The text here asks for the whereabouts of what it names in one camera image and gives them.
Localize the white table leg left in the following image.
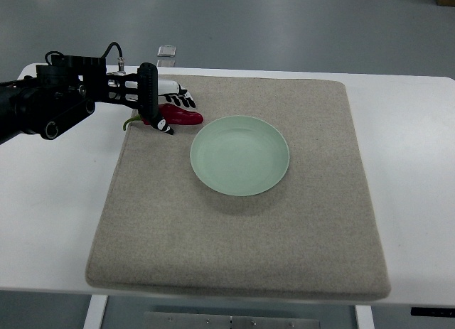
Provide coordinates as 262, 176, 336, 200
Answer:
82, 295, 108, 329

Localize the clear plastic bracket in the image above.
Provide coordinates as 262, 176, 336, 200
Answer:
156, 45, 176, 68

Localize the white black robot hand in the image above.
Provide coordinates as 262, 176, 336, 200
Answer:
107, 71, 197, 123

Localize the red pepper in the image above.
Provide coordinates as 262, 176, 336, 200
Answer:
122, 104, 204, 134

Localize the light green plate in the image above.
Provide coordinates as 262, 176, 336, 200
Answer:
189, 116, 290, 197

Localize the white table leg right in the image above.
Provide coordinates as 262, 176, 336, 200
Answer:
355, 306, 375, 329

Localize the white table leg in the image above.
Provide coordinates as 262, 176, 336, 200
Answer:
355, 306, 375, 329
82, 295, 108, 329

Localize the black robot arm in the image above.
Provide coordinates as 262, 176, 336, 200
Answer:
1, 51, 165, 143

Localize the beige felt mat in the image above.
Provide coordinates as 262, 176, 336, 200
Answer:
85, 75, 391, 301

